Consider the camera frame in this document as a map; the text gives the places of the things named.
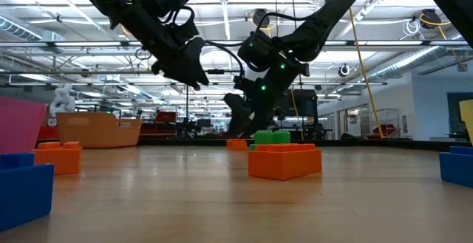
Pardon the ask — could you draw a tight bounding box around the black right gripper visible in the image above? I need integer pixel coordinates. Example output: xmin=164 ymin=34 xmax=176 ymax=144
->
xmin=222 ymin=73 xmax=296 ymax=138

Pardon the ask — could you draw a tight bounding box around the red plastic tray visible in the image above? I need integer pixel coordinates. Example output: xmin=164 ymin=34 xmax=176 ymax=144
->
xmin=0 ymin=95 xmax=48 ymax=155

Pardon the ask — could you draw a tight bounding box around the orange toy brick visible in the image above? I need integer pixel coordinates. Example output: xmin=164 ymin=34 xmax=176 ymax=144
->
xmin=31 ymin=140 xmax=82 ymax=176
xmin=225 ymin=138 xmax=248 ymax=151
xmin=248 ymin=143 xmax=323 ymax=182

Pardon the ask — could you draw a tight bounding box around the black monitor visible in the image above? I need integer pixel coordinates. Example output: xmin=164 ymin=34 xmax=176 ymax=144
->
xmin=275 ymin=89 xmax=319 ymax=117

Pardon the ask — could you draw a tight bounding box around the red storage bin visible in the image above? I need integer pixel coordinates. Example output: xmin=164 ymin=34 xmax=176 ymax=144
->
xmin=139 ymin=110 xmax=178 ymax=137

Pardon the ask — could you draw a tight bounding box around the orange plastic bin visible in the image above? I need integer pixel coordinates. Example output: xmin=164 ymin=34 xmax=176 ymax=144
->
xmin=55 ymin=112 xmax=143 ymax=149

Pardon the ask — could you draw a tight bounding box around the silver ceiling duct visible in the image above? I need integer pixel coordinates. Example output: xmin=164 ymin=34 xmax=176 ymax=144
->
xmin=0 ymin=16 xmax=66 ymax=54
xmin=365 ymin=45 xmax=459 ymax=80

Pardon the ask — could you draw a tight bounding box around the yellow hanging cable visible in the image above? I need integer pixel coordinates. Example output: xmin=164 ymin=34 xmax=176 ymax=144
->
xmin=348 ymin=8 xmax=385 ymax=140

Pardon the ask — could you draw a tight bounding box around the black robot workstation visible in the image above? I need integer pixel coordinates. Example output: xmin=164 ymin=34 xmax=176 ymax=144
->
xmin=176 ymin=117 xmax=214 ymax=139

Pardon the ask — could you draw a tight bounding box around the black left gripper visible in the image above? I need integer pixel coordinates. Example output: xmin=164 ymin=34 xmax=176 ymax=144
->
xmin=127 ymin=6 xmax=211 ymax=92

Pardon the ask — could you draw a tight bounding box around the red low cart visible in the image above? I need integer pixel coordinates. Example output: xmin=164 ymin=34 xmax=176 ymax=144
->
xmin=36 ymin=125 xmax=60 ymax=140

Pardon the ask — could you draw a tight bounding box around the blue toy brick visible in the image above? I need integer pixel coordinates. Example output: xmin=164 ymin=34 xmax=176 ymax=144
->
xmin=0 ymin=151 xmax=55 ymax=233
xmin=438 ymin=146 xmax=473 ymax=189

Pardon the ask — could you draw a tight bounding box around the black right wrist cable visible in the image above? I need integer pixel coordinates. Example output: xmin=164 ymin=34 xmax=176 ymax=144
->
xmin=204 ymin=39 xmax=245 ymax=80

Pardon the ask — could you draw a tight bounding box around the yellow plastic tray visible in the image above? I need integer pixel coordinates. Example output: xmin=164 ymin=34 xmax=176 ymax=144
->
xmin=459 ymin=99 xmax=473 ymax=147

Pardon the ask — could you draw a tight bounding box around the red floor object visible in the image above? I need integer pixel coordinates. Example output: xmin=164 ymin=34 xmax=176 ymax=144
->
xmin=371 ymin=123 xmax=398 ymax=137

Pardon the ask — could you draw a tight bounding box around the hanging black cable loop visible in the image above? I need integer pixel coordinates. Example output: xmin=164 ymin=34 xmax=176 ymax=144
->
xmin=135 ymin=47 xmax=153 ymax=61

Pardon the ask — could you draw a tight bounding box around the green toy brick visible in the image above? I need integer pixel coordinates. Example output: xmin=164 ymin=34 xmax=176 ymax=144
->
xmin=248 ymin=129 xmax=292 ymax=151

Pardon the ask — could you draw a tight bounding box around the black frame stand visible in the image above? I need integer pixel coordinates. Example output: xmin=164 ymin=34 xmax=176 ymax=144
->
xmin=184 ymin=67 xmax=245 ymax=126

